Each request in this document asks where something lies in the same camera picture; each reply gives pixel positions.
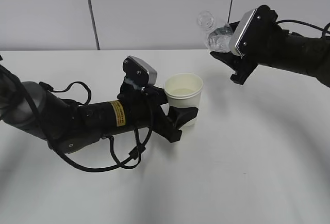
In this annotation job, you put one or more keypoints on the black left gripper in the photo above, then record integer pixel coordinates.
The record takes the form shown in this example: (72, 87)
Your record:
(142, 108)

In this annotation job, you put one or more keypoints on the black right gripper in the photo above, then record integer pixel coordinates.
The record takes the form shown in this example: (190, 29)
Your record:
(261, 44)

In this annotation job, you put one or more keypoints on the clear water bottle green label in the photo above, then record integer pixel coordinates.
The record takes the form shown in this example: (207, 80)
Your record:
(215, 31)

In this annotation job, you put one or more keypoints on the white paper cup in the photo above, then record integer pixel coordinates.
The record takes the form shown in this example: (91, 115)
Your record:
(184, 90)

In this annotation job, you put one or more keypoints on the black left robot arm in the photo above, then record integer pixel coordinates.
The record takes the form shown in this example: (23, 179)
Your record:
(70, 125)

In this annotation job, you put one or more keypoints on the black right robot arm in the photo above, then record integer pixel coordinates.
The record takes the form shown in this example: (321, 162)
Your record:
(305, 55)

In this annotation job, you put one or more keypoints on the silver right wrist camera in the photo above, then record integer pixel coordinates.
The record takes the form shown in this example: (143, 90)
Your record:
(237, 37)

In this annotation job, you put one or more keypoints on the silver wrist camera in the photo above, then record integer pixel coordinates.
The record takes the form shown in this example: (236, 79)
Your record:
(237, 37)
(139, 72)

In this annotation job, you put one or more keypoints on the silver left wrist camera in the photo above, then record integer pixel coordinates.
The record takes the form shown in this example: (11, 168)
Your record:
(139, 72)

